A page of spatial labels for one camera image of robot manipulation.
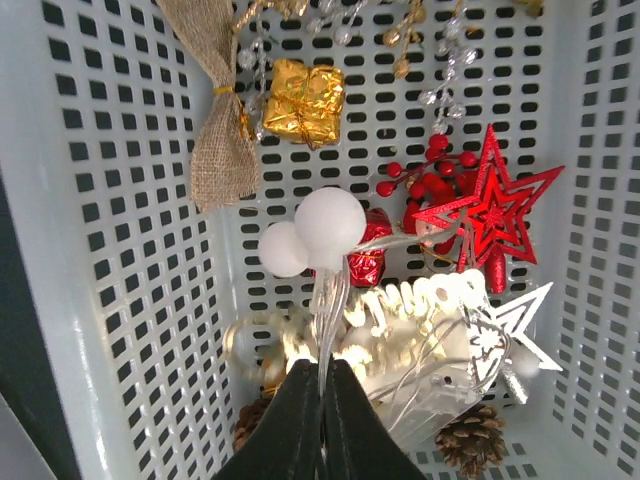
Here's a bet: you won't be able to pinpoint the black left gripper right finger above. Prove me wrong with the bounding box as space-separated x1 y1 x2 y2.
324 360 425 480

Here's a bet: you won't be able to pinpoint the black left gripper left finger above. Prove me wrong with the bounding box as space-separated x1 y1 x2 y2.
215 360 321 480

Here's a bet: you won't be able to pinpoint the clear battery box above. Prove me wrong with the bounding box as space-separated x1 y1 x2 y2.
365 367 479 450

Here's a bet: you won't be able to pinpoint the white ball string lights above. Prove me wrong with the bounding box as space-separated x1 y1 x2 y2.
258 187 439 375

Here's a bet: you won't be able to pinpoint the gold merry christmas sign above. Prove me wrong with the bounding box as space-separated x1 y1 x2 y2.
223 269 491 388

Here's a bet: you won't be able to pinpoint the brown pine cone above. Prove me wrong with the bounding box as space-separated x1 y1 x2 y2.
435 404 506 478
233 398 271 452

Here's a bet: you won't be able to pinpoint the silver star ornament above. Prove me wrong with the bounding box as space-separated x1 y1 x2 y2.
468 282 562 404

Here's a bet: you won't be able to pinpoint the red gift box ornament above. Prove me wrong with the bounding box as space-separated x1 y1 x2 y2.
347 208 393 288

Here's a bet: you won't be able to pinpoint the red star ornament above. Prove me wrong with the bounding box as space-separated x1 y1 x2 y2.
414 125 564 294

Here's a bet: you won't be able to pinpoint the burlap bow ornament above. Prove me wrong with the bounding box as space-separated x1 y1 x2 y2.
157 0 260 212

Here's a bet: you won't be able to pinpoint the red berry sprig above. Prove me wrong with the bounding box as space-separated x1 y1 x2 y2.
376 133 480 199

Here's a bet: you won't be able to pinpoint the gold gift box ornament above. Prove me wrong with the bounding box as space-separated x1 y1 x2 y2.
262 59 345 150

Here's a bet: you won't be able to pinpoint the silver bead sprig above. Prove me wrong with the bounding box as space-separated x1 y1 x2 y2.
231 1 478 135

